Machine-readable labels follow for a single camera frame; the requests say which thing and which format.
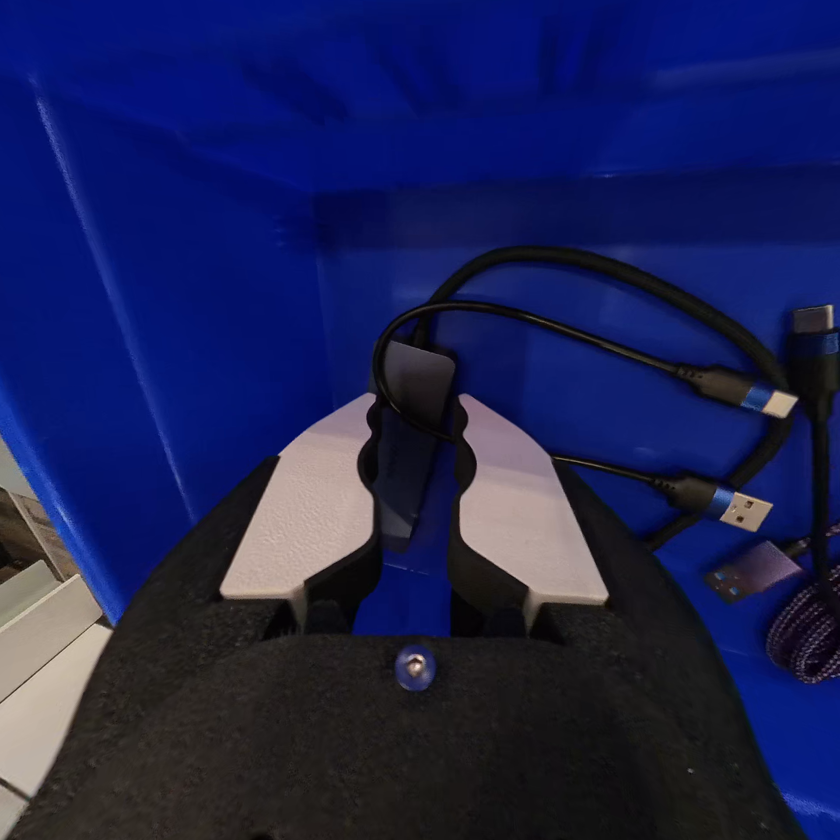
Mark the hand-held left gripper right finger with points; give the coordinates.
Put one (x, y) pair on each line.
(525, 518)

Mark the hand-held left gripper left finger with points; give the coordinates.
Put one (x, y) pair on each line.
(308, 512)

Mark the dark grey usb hub wide print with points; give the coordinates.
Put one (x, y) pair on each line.
(420, 374)

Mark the blue plastic bin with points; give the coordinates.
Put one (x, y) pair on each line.
(197, 262)

